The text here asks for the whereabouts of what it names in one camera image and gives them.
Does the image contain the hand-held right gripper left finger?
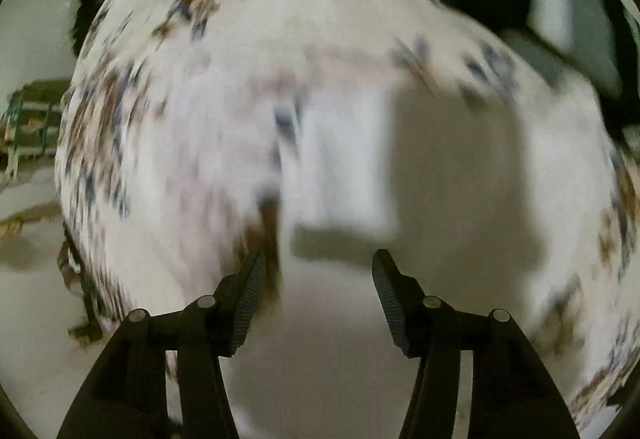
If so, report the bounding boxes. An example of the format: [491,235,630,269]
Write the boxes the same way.
[56,248,267,439]

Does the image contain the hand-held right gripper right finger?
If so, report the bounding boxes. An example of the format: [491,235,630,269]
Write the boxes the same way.
[371,249,583,439]

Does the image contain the white small garment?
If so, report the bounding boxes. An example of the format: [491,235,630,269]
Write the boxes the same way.
[280,86,401,240]

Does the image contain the floral printed bed sheet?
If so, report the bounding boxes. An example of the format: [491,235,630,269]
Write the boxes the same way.
[52,0,640,430]

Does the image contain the green wire rack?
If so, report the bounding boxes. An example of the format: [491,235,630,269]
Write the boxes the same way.
[0,78,74,184]

